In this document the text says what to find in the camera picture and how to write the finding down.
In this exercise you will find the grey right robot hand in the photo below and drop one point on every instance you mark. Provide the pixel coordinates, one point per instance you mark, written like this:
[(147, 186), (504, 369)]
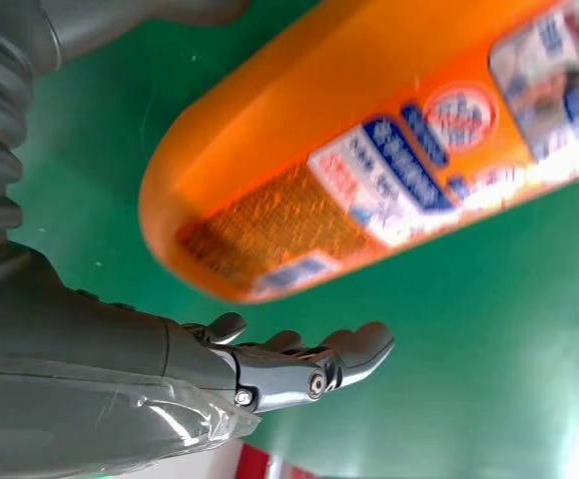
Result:
[(70, 370)]

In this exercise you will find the red and white strip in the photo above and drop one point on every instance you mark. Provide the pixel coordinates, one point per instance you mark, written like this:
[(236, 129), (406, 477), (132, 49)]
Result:
[(255, 463)]

